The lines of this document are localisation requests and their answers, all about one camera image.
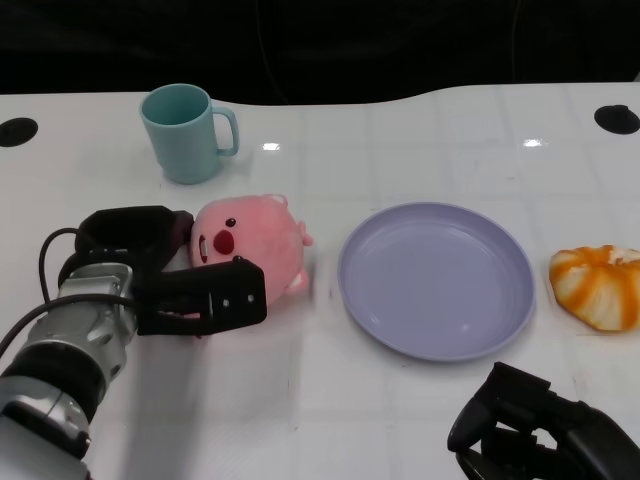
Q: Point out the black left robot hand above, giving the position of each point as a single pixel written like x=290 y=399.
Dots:
x=225 y=295

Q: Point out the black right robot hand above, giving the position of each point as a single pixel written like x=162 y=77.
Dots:
x=590 y=440

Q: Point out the pink plush beaver doll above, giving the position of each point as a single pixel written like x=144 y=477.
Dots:
x=260 y=230

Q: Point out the lavender plastic plate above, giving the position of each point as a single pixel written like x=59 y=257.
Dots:
x=435 y=280

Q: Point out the peeled orange toy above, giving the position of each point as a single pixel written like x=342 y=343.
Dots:
x=600 y=290

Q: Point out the teal plastic mug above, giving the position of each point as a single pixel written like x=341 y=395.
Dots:
x=182 y=145

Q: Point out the black backdrop curtain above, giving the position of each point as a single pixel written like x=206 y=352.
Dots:
x=100 y=40

